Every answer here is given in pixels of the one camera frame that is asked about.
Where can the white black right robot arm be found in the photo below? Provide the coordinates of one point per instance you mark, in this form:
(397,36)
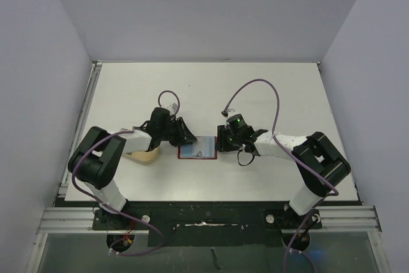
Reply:
(319,162)

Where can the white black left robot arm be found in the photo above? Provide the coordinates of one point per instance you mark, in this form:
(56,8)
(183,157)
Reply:
(94,162)

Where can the aluminium rail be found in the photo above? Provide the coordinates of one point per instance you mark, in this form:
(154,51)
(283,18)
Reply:
(83,115)
(65,220)

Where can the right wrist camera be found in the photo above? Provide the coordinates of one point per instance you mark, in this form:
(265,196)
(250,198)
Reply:
(228,112)

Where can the beige oval tray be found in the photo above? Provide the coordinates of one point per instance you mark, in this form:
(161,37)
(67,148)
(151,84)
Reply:
(144,158)

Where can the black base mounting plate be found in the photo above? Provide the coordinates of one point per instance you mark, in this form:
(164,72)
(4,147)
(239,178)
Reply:
(212,224)

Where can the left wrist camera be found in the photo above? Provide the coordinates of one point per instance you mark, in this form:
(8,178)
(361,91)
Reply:
(173,109)

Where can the aluminium left rail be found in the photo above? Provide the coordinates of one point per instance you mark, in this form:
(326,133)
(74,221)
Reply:
(83,115)

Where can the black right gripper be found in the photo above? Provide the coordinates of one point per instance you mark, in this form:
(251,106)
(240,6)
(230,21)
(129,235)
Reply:
(223,139)

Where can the red leather card holder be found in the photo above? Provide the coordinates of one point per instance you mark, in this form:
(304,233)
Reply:
(185,150)

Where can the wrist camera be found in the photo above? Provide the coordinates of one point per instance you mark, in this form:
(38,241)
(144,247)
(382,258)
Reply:
(228,112)
(173,109)

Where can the aluminium front rail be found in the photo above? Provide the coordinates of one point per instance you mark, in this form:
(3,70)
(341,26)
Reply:
(65,220)

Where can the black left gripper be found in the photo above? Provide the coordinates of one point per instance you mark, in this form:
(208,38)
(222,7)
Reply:
(183,135)

